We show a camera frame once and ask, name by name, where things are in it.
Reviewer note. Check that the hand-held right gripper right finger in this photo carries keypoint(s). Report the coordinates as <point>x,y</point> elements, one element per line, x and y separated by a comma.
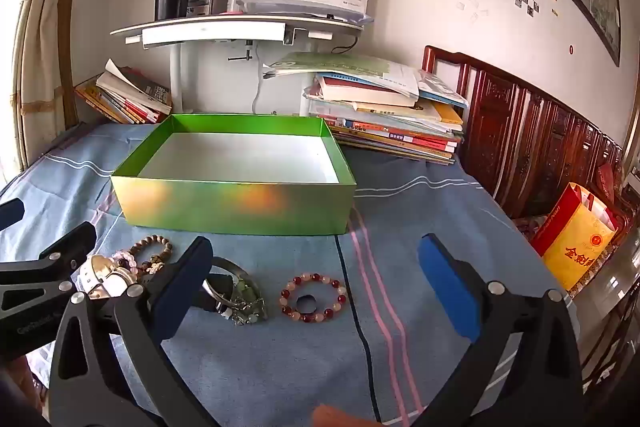
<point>447,292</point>

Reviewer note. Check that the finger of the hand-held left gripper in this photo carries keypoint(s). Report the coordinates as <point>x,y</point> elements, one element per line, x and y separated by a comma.
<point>10,213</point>
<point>60,252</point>

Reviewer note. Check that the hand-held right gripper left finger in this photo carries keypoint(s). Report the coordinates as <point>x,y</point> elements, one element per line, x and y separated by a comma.
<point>177,294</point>

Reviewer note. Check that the black wristwatch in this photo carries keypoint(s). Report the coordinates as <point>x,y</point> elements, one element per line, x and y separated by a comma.
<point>217,281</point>

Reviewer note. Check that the silver bangle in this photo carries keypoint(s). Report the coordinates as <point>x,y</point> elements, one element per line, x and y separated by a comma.
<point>239,268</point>

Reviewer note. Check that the green cardboard box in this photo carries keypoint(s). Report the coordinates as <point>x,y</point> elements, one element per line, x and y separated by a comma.
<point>225,207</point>

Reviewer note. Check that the red and yellow gift bag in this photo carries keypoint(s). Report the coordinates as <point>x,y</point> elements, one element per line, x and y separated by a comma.
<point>570,247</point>

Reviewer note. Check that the small stack of books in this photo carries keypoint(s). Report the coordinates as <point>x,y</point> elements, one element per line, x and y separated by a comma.
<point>130,99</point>

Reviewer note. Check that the large stack of books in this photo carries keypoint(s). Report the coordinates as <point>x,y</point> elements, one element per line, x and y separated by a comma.
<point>390,122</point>

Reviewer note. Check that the beige curtain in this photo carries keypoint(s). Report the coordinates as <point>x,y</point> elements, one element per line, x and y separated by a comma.
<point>40,32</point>

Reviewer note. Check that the white adjustable side table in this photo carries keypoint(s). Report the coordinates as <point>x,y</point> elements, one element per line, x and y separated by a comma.
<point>210,32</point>

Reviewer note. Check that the plastic file folder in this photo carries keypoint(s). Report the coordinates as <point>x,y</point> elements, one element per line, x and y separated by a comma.
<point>300,9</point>

